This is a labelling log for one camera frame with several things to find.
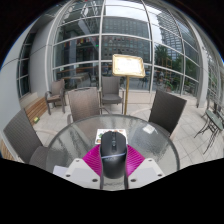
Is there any green metal outdoor table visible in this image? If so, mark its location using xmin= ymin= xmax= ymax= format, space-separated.
xmin=194 ymin=109 xmax=224 ymax=155

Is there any grey wicker chair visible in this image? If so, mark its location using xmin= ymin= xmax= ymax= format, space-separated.
xmin=148 ymin=89 xmax=188 ymax=137
xmin=66 ymin=87 xmax=102 ymax=125
xmin=44 ymin=79 xmax=66 ymax=115
xmin=99 ymin=76 xmax=125 ymax=106
xmin=3 ymin=109 xmax=49 ymax=168

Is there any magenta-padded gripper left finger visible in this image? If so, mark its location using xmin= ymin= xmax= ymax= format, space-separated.
xmin=62 ymin=143 xmax=103 ymax=190

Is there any black computer mouse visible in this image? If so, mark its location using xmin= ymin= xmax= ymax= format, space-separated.
xmin=99 ymin=130 xmax=128 ymax=180

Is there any wooden slatted bench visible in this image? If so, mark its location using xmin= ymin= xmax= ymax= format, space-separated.
xmin=0 ymin=139 xmax=16 ymax=162
xmin=24 ymin=96 xmax=48 ymax=125

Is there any colourful picture menu card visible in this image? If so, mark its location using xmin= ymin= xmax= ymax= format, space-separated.
xmin=94 ymin=128 xmax=128 ymax=145

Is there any gold framed menu stand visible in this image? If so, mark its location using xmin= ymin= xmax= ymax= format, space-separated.
xmin=111 ymin=54 xmax=146 ymax=116

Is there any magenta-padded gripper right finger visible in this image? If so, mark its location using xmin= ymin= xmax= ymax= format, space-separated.
xmin=125 ymin=143 xmax=166 ymax=190

